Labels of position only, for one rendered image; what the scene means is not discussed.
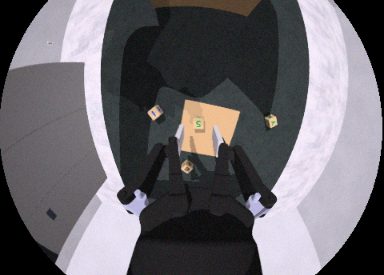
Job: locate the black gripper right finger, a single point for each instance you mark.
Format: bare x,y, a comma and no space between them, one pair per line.
259,199

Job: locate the tan flat square mat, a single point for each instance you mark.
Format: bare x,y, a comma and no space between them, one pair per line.
200,141

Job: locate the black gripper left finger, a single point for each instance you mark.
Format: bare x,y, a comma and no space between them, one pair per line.
134,196

